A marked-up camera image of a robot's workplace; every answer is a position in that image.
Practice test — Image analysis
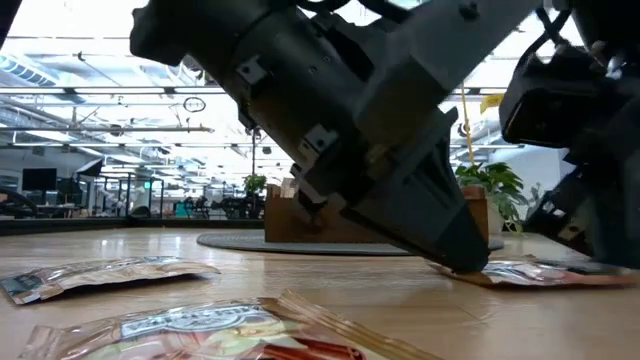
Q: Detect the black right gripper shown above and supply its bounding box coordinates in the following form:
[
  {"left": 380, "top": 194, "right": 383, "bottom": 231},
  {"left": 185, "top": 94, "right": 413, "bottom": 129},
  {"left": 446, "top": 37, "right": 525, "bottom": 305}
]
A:
[{"left": 523, "top": 144, "right": 640, "bottom": 270}]

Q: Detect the yellow cable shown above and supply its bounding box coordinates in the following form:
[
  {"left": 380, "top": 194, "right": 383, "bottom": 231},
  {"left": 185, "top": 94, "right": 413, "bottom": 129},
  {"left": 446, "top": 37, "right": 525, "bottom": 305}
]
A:
[{"left": 458, "top": 82, "right": 477, "bottom": 167}]

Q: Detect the small background plant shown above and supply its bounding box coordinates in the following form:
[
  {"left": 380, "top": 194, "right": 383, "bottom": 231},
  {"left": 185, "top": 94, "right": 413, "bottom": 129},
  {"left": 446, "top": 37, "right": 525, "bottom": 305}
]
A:
[{"left": 243, "top": 173, "right": 269, "bottom": 197}]

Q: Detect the green potted plant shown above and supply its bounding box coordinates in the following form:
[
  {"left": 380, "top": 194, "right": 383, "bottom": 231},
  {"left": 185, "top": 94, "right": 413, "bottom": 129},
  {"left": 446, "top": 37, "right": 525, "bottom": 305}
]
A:
[{"left": 453, "top": 160, "right": 544, "bottom": 236}]

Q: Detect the grey round woven placemat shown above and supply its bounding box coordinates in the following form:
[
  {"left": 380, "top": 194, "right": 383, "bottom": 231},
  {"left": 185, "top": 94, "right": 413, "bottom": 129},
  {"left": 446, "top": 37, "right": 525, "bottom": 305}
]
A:
[{"left": 196, "top": 232, "right": 505, "bottom": 258}]

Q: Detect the black aluminium table frame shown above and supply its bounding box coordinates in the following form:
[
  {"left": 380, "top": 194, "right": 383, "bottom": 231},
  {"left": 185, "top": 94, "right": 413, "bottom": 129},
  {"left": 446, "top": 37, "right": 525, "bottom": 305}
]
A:
[{"left": 0, "top": 215, "right": 266, "bottom": 237}]

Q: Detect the black background camera frame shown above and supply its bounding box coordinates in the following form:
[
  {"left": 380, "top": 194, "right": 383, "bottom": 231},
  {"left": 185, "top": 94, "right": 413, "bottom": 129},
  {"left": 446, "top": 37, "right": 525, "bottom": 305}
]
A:
[{"left": 249, "top": 124, "right": 261, "bottom": 177}]

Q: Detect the long ceiling light strip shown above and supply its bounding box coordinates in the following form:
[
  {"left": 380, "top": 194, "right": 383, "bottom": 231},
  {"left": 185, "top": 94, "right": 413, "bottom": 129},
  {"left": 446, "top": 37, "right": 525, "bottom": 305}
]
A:
[{"left": 0, "top": 85, "right": 509, "bottom": 97}]

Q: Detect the wooden tea organiser box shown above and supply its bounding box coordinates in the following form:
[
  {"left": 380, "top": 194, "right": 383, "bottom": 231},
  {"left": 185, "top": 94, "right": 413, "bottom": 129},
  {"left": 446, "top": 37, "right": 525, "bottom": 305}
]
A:
[{"left": 263, "top": 177, "right": 490, "bottom": 245}]

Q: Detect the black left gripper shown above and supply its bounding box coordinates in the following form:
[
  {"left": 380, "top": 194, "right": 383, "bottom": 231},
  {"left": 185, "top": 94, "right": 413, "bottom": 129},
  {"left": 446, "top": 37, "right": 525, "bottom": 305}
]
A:
[{"left": 222, "top": 0, "right": 544, "bottom": 211}]

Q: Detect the yellow tag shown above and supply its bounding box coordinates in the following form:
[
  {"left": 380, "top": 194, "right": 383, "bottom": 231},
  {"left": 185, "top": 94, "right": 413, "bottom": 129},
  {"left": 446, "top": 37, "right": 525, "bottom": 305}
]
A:
[{"left": 478, "top": 92, "right": 507, "bottom": 116}]

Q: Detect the hanging black cable coil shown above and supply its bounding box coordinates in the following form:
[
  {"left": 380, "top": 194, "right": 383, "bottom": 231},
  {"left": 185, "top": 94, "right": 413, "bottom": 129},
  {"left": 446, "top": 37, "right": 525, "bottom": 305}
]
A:
[{"left": 181, "top": 95, "right": 208, "bottom": 114}]

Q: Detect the black background monitor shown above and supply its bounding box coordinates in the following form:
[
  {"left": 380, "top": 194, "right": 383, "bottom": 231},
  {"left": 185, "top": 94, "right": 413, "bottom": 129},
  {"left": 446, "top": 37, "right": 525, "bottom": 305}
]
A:
[{"left": 20, "top": 167, "right": 58, "bottom": 193}]

